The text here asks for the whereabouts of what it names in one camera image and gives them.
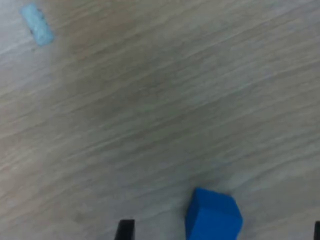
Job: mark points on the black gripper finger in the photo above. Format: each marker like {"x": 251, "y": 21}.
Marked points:
{"x": 125, "y": 231}
{"x": 317, "y": 231}

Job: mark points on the blue cube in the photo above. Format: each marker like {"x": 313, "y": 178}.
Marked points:
{"x": 212, "y": 217}

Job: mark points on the small tape piece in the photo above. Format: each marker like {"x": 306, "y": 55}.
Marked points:
{"x": 37, "y": 25}

